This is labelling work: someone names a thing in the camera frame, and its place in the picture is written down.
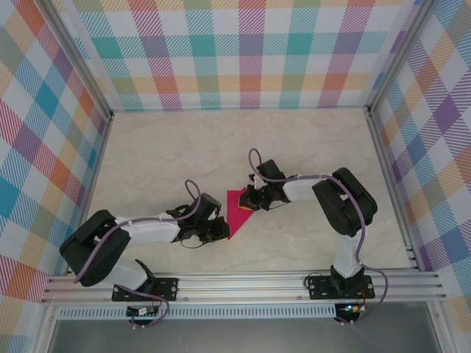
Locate pink cloth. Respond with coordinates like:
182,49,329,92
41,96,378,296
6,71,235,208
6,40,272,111
226,188,255,240

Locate grey metal panel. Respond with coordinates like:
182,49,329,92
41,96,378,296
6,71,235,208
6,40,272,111
47,318,442,353

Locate small circuit board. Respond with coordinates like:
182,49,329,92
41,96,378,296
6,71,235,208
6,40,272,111
126,305,159,317

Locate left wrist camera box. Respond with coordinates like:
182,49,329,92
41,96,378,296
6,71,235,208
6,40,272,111
190,193,222,222

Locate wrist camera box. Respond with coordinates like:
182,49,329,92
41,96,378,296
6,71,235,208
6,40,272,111
248,159,287,188
190,193,222,222

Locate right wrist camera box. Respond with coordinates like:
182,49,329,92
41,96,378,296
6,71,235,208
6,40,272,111
248,159,287,188

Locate aluminium mounting rail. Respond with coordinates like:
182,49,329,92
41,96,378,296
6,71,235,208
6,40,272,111
40,270,448,304

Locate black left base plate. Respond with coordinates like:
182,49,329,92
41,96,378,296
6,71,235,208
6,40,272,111
111,276,180,302

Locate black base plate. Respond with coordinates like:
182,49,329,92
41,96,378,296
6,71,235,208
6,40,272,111
111,276,180,302
306,274,375,301

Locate slotted grey cable duct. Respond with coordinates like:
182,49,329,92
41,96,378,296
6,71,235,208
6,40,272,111
57,304,338,320

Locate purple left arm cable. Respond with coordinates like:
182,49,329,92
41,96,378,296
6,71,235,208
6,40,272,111
73,179,202,329

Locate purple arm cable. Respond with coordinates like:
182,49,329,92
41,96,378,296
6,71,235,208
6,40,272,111
248,148,389,327
73,179,202,329

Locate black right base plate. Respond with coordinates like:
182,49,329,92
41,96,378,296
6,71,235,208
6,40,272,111
306,274,375,301

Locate aluminium side rail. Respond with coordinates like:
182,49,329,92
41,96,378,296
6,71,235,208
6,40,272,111
63,112,114,277
365,106,421,272

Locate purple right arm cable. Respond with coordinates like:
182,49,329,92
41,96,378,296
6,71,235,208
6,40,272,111
248,148,389,327

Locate aluminium frame post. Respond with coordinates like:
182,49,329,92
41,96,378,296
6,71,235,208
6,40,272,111
366,0,441,117
36,0,115,121

